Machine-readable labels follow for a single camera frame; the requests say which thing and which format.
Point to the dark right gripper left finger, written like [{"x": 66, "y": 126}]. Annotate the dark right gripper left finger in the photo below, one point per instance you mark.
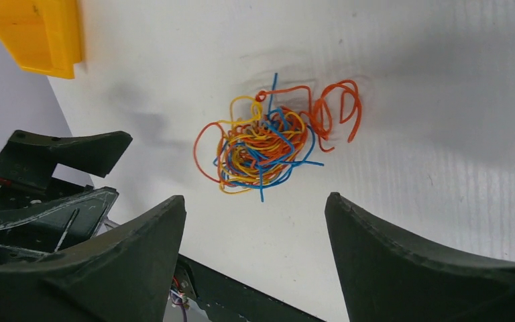
[{"x": 121, "y": 275}]

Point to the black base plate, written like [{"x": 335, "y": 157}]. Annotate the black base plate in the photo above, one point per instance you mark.
[{"x": 225, "y": 299}]

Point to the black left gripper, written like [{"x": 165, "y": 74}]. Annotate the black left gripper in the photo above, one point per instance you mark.
[{"x": 33, "y": 226}]

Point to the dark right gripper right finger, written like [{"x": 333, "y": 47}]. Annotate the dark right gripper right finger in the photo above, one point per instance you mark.
[{"x": 388, "y": 273}]

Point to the yellow plastic bin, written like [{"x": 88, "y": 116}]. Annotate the yellow plastic bin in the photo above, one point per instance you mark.
[{"x": 42, "y": 36}]

